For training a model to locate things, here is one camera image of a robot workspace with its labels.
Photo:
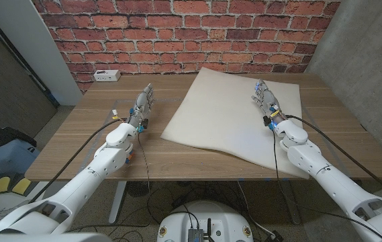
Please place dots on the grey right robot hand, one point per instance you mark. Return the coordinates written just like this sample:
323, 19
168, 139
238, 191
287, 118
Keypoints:
268, 102

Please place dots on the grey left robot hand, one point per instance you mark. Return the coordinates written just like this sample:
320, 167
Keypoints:
141, 107

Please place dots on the cream memory foam sheet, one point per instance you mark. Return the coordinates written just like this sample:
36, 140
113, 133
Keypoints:
221, 114

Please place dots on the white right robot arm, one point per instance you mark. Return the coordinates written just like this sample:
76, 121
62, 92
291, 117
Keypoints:
338, 188

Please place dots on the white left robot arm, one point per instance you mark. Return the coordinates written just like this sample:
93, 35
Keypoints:
76, 191

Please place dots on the white power strip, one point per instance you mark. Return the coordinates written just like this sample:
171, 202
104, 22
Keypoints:
106, 76

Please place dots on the multicoloured puzzle cube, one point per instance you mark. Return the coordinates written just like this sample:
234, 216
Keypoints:
130, 157

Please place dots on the round black floor fan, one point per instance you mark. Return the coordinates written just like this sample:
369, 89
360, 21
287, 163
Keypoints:
138, 188

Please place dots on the printed brick backdrop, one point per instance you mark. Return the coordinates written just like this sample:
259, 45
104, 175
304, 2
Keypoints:
184, 33

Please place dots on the white table leg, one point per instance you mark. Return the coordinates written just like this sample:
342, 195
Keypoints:
291, 205
117, 201

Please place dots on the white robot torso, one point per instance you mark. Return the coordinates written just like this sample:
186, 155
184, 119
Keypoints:
211, 215

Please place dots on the grey box on torso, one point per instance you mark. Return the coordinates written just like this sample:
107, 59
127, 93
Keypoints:
195, 235

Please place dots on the blue storage bin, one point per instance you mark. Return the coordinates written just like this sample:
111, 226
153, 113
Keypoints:
6, 161

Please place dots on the yellow black foot pedal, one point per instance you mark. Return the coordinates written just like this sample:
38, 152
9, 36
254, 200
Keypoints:
1, 185

